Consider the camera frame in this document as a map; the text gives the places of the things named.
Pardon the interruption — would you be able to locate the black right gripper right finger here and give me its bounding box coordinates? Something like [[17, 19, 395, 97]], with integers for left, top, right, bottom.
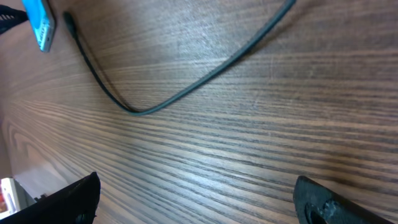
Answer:
[[293, 175, 392, 224]]

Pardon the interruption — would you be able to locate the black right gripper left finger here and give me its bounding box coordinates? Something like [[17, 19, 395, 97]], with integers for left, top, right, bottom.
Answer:
[[1, 172, 101, 224]]

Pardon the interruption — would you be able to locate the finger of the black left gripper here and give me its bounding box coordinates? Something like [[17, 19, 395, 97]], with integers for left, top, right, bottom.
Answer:
[[0, 5, 28, 34]]

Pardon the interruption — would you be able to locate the Galaxy S25 smartphone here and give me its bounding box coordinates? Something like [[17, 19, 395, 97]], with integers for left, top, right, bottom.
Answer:
[[22, 0, 56, 52]]

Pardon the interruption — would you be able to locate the white power strip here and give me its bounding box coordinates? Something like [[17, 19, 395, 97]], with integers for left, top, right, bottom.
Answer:
[[1, 178, 35, 219]]

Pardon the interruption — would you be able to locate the black USB charging cable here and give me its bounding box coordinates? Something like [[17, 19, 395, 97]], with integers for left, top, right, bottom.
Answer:
[[63, 0, 297, 117]]

